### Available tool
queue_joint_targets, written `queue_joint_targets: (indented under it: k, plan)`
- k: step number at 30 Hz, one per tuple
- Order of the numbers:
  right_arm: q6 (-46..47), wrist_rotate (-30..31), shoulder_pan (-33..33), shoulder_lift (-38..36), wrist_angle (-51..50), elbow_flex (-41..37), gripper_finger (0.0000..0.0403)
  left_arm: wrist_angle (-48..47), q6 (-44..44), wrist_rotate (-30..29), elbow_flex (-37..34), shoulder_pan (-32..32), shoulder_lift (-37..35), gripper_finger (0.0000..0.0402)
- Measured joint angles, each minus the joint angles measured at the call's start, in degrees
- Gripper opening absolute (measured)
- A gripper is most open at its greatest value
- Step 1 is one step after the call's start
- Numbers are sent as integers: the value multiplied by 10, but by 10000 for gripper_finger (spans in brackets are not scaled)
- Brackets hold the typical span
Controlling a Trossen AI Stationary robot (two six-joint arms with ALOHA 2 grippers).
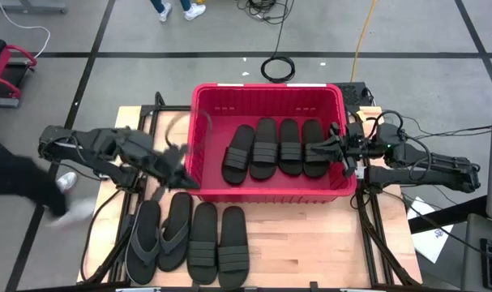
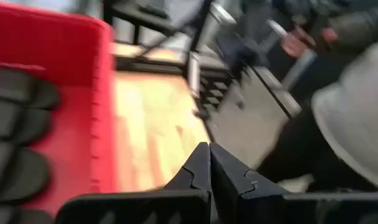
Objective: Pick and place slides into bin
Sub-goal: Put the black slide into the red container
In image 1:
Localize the tangled black cable bundle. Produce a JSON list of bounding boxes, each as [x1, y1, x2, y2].
[[236, 0, 296, 25]]

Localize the yellow cable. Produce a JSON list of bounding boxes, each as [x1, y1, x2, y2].
[[349, 0, 379, 83]]

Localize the black slide sandal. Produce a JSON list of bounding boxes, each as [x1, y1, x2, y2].
[[301, 118, 331, 179], [186, 201, 220, 286], [216, 205, 251, 291], [220, 123, 256, 186], [277, 118, 304, 177], [249, 117, 280, 181]]

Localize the red plastic bin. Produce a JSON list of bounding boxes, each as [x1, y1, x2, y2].
[[184, 82, 358, 204]]

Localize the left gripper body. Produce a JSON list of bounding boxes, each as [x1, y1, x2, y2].
[[122, 129, 182, 182]]

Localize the white paper sheet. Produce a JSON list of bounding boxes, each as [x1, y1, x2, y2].
[[407, 196, 454, 264]]

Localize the coiled black cable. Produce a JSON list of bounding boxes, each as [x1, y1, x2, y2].
[[260, 0, 297, 84]]

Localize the person's feet in sneakers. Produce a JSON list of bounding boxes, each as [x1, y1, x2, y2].
[[149, 0, 207, 23]]

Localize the black flip-flop white edge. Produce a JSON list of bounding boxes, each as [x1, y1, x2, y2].
[[124, 199, 163, 286]]

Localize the white cable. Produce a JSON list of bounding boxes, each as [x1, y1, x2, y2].
[[0, 0, 52, 58]]

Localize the grey metal stand base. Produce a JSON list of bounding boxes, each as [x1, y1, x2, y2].
[[0, 0, 68, 15]]

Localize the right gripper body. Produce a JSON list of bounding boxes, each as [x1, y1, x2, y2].
[[329, 123, 371, 178]]

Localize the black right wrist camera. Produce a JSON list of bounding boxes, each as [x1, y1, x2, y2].
[[344, 121, 367, 142]]

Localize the red and black cart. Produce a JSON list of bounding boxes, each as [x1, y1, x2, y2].
[[0, 38, 39, 109]]

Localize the person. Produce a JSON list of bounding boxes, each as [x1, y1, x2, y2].
[[0, 129, 97, 229]]

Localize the grey desk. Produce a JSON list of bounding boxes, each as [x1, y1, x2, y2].
[[460, 213, 492, 292]]

